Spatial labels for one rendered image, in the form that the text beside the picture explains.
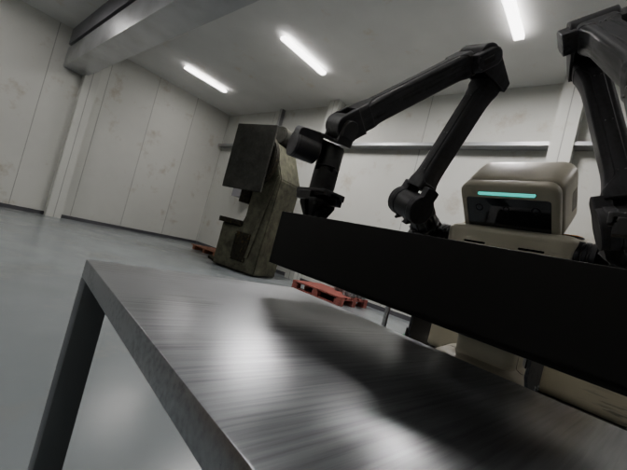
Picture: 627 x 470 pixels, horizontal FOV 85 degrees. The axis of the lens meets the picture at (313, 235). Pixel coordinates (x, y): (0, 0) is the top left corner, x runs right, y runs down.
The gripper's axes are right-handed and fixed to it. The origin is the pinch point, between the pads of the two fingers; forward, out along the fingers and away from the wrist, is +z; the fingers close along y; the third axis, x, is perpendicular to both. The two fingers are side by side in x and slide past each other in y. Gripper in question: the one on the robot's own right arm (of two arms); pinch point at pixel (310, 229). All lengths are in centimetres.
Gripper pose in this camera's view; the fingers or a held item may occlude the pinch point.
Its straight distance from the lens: 78.3
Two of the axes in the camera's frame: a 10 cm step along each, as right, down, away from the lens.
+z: -2.6, 9.7, -0.2
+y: 6.5, 1.6, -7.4
